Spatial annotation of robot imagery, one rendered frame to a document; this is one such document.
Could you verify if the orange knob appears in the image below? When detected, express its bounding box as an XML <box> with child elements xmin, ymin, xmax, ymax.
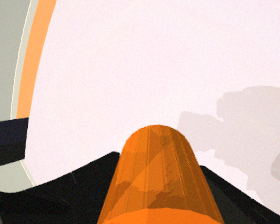
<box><xmin>97</xmin><ymin>125</ymin><xmax>225</xmax><ymax>224</ymax></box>

